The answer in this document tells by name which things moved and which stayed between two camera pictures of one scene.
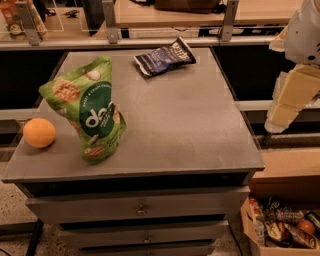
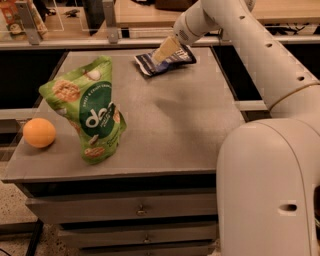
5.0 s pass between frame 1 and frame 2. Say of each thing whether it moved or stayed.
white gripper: moved
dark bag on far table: stayed
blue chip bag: stayed
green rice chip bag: stayed
